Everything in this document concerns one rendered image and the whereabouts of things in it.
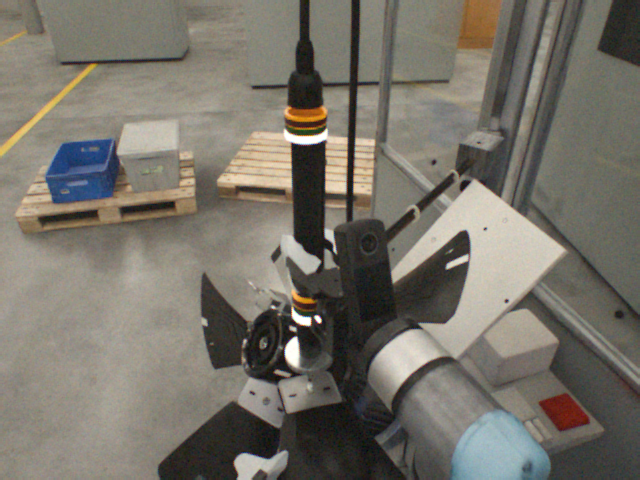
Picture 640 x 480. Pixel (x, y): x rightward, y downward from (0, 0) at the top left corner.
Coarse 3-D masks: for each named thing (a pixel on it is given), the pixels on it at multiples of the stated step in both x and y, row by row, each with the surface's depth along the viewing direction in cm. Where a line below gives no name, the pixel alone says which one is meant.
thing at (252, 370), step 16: (256, 320) 82; (272, 320) 80; (288, 320) 77; (256, 336) 80; (272, 336) 77; (288, 336) 74; (256, 352) 79; (272, 352) 75; (256, 368) 78; (272, 368) 73; (288, 368) 75; (336, 368) 79; (336, 384) 79
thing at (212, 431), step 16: (224, 416) 82; (240, 416) 82; (256, 416) 81; (208, 432) 83; (224, 432) 82; (240, 432) 81; (256, 432) 81; (272, 432) 81; (176, 448) 86; (192, 448) 84; (208, 448) 82; (224, 448) 82; (240, 448) 81; (256, 448) 81; (272, 448) 81; (160, 464) 87; (176, 464) 85; (192, 464) 83; (208, 464) 82; (224, 464) 81
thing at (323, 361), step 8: (288, 344) 69; (296, 344) 69; (320, 344) 69; (288, 352) 68; (296, 352) 68; (320, 352) 68; (288, 360) 67; (296, 360) 67; (304, 360) 67; (312, 360) 67; (320, 360) 67; (328, 360) 67; (296, 368) 66; (304, 368) 66; (312, 368) 66; (320, 368) 66
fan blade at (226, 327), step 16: (208, 288) 103; (208, 304) 104; (224, 304) 96; (208, 320) 105; (224, 320) 97; (240, 320) 91; (208, 336) 107; (224, 336) 100; (240, 336) 94; (208, 352) 109; (224, 352) 103; (240, 352) 98
